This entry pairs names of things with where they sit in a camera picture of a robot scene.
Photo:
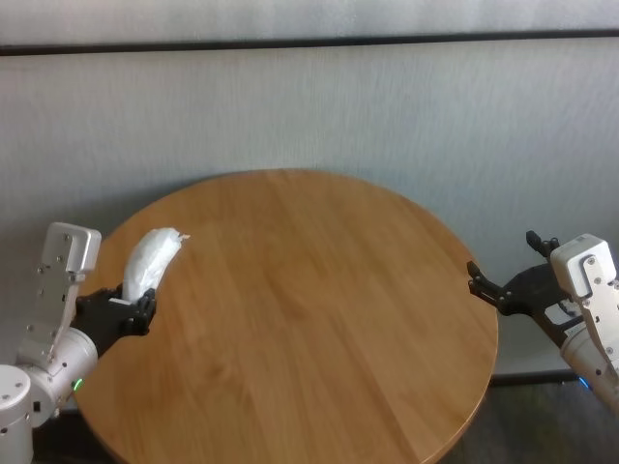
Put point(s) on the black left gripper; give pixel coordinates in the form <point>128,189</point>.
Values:
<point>104,321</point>

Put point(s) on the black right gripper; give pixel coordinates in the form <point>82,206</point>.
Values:
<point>529,290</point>

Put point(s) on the white plastic-wrapped sandbag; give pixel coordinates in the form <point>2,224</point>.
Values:
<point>150,261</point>

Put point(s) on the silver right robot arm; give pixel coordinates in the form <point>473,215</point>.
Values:
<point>590,362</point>

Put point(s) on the black floor baseboard strip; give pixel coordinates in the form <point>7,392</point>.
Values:
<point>532,377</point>

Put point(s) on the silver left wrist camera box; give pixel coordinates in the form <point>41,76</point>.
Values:
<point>67,251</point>

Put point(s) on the black wall rail strip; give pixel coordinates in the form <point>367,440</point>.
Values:
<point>309,41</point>

